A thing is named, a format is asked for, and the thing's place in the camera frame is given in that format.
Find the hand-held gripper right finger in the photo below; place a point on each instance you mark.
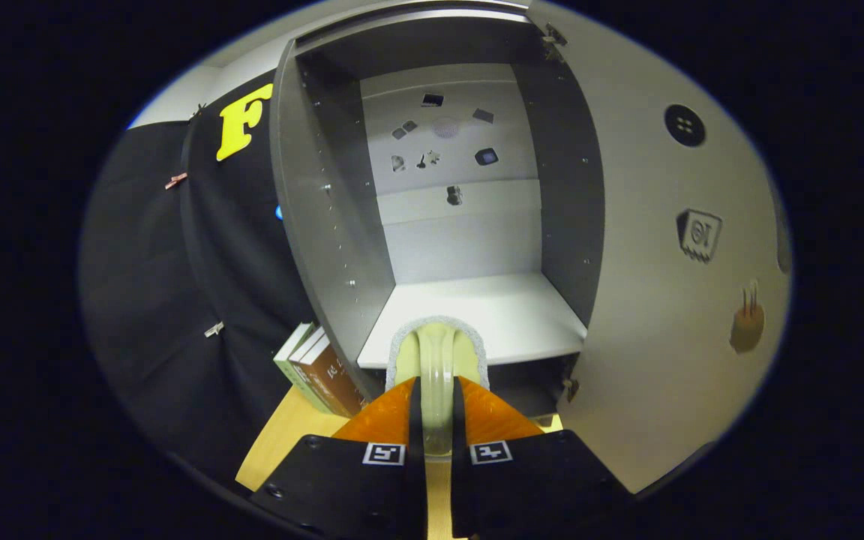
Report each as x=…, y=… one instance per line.
x=462, y=495

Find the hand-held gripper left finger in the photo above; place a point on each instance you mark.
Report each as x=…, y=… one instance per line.
x=417, y=487

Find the brown book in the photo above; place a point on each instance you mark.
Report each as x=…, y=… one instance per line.
x=338, y=379
x=316, y=379

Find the light green book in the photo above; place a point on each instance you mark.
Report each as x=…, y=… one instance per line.
x=293, y=367

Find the white cabinet shelf board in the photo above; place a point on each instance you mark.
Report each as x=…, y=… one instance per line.
x=507, y=315

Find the white clothespin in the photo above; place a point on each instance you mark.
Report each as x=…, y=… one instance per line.
x=214, y=329

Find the dark grey cabinet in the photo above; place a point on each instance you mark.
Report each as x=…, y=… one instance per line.
x=334, y=225

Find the black backdrop cloth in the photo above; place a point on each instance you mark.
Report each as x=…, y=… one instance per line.
x=139, y=300

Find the black binder clip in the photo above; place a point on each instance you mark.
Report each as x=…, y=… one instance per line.
x=199, y=112

